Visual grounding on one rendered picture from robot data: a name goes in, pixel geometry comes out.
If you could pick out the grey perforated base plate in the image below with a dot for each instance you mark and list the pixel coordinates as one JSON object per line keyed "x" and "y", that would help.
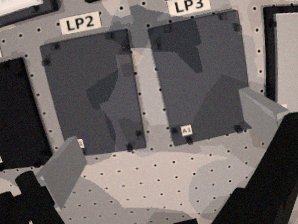
{"x": 163, "y": 183}

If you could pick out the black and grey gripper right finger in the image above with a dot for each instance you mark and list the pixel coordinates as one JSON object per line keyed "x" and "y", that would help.
{"x": 270, "y": 195}

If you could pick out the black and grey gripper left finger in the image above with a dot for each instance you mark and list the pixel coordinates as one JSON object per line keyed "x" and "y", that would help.
{"x": 57, "y": 178}

